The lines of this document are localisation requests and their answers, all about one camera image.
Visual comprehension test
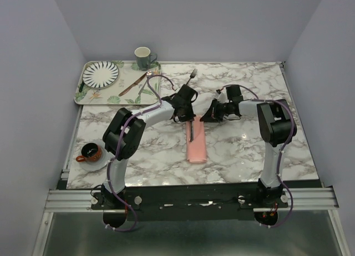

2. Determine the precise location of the silver table knife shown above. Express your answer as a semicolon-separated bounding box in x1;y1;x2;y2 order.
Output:
189;121;194;143

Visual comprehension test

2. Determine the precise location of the pink cloth napkin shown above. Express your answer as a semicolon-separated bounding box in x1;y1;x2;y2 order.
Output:
186;116;207;164

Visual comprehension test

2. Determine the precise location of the green ceramic mug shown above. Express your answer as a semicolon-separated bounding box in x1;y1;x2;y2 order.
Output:
134;47;158;70

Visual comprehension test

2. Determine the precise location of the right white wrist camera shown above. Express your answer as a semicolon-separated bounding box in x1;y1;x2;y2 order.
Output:
217;93;228;103

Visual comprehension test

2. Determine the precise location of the black silver fork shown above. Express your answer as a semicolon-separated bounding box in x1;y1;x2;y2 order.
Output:
185;69;197;85

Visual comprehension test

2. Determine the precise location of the copper knife on tray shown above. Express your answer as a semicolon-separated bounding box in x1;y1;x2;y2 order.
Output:
119;72;147;96

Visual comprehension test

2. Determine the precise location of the striped white plate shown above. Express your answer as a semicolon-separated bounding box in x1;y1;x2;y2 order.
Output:
82;61;119;89

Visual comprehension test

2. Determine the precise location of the leaf pattern serving tray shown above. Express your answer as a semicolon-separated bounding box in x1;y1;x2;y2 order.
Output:
74;60;161;105

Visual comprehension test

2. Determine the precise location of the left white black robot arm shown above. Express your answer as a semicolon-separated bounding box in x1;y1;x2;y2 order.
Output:
101;84;198;209

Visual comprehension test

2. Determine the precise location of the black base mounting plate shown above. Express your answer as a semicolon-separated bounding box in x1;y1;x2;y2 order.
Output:
91;182;288;222

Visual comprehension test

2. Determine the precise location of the white saucer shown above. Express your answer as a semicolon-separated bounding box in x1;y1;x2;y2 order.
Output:
79;140;111;172

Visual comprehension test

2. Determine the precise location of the aluminium rail frame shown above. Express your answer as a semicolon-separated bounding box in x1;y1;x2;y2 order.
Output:
33;168;349;255

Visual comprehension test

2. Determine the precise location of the silver spoon on tray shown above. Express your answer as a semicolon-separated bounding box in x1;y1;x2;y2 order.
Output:
138;70;154;95

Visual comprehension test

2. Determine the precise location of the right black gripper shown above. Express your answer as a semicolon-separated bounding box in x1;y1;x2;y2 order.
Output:
200;98;232;122

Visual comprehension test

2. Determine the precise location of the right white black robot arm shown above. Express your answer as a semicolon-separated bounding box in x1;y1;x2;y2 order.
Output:
200;84;297;207

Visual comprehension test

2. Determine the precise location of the orange patterned teacup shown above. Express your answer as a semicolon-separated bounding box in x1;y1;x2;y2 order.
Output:
75;142;102;162

